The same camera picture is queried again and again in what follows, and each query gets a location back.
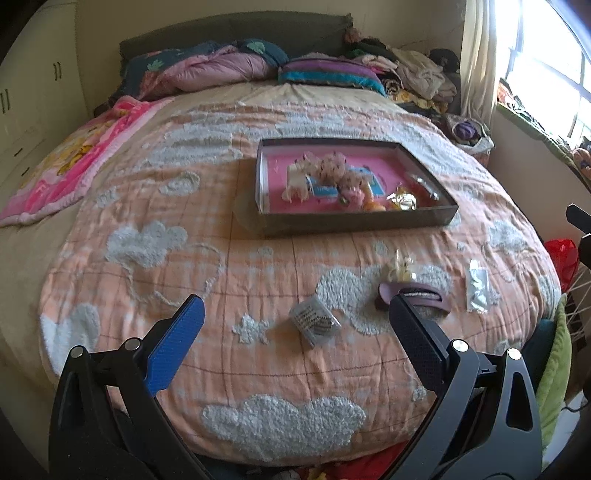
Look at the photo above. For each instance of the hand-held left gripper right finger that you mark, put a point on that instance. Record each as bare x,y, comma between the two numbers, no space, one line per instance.
418,344

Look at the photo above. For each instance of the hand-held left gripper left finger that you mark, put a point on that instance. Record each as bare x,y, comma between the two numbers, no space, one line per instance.
174,344

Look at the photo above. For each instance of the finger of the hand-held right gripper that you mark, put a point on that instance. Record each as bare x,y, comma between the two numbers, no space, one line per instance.
581,218

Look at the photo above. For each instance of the small plastic hairpin box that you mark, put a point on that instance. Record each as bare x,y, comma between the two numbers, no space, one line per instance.
316,323

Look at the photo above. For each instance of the grey cardboard box pink inside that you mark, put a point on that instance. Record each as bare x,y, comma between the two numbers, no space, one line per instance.
351,221

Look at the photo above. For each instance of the gold ribbon bow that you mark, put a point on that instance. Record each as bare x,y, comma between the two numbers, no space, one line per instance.
401,198

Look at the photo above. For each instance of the beige polka dot scrunchie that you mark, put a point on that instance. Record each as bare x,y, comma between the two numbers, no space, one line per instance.
354,183
325,166

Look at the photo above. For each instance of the cream comb hair clip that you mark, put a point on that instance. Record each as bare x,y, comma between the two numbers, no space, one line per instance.
295,180

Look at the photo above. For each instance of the red plastic bag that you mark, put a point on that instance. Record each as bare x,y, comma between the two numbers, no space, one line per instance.
564,258

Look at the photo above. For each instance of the cream pearl hair claw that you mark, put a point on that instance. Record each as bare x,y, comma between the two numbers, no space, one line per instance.
401,267

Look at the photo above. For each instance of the small clear earring packet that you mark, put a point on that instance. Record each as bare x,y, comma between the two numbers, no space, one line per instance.
479,288

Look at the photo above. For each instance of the peach cloud pattern quilt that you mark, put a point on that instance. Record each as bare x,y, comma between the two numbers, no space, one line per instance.
184,240

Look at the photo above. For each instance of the green cushion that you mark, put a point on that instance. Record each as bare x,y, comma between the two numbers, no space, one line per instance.
551,369

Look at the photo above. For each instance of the plastic bag with purple clothes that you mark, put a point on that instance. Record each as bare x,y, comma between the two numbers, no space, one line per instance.
468,131

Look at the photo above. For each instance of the window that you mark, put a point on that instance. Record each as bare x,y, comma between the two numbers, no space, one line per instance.
549,64

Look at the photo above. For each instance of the tan bed sheet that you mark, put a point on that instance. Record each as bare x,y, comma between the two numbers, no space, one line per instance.
23,277

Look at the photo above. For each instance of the cream curtain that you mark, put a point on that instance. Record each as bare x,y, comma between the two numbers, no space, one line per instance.
478,60

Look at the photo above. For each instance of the pink cartoon blanket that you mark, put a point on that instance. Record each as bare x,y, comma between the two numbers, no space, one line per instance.
69,157

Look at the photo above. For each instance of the pile of clothes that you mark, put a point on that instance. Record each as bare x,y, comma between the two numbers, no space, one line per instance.
415,74

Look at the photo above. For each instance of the pink and navy floral duvet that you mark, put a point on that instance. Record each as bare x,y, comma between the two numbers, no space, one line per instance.
207,67

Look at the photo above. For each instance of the purple teal striped pillow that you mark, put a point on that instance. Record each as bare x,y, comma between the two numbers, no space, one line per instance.
330,74

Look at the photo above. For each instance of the cream wardrobe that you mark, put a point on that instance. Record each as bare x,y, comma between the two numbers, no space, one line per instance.
37,92

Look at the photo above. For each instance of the dark green headboard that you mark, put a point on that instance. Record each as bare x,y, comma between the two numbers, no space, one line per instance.
221,32

